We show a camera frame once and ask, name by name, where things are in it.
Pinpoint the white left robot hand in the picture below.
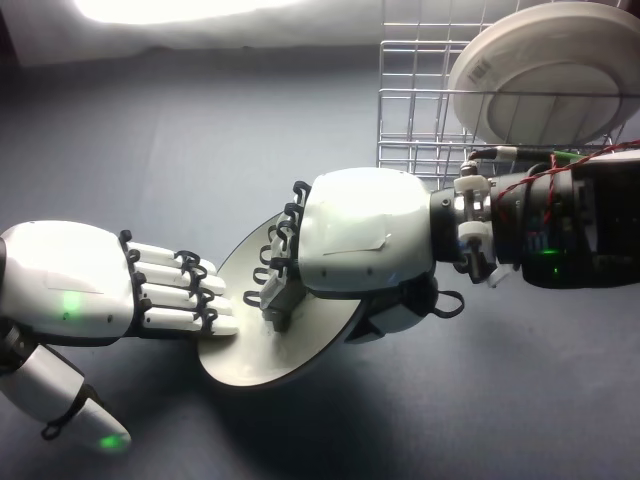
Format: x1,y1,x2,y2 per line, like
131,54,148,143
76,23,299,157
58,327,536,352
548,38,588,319
0,218,239,456

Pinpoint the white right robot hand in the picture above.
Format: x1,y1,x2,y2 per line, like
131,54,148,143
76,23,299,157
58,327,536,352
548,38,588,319
242,167,464,346

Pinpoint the white round plate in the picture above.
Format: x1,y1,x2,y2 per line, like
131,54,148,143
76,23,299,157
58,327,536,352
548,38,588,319
196,209,366,389

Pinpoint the white plate with barcode sticker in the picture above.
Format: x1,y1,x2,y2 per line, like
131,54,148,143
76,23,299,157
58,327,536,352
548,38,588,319
446,5,640,149

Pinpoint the grey table cloth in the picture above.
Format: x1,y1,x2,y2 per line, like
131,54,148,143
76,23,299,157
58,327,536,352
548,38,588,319
0,42,640,480

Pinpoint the white backdrop cloth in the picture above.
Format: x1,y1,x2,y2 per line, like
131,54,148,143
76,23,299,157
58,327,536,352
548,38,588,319
0,0,506,66

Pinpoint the black cable with white tape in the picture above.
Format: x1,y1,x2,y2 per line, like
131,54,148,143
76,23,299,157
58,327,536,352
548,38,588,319
462,145,571,174

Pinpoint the silver wire dish rack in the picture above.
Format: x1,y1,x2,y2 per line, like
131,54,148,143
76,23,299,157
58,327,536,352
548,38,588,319
377,0,640,176

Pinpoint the red twisted cable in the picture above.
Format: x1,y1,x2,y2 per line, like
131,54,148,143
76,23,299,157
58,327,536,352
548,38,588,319
494,141,640,226

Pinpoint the green cable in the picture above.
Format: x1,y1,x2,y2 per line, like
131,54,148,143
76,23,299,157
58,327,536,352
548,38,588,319
519,149,604,164

